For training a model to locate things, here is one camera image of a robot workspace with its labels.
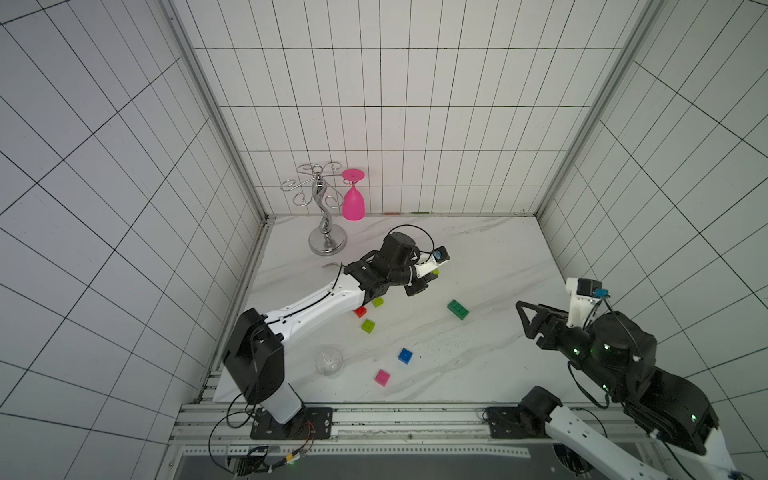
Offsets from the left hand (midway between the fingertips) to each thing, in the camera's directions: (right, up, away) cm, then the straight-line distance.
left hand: (425, 274), depth 79 cm
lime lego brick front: (+1, +2, -11) cm, 12 cm away
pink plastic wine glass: (-22, +21, +20) cm, 36 cm away
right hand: (+18, -4, -18) cm, 25 cm away
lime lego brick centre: (-16, -17, +9) cm, 25 cm away
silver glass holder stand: (-33, +9, +32) cm, 47 cm away
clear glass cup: (-27, -25, +3) cm, 37 cm away
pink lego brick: (-12, -28, 0) cm, 31 cm away
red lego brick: (-18, -13, +12) cm, 26 cm away
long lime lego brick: (-13, -11, +15) cm, 23 cm away
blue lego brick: (-5, -24, +4) cm, 25 cm away
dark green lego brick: (+13, -13, +13) cm, 23 cm away
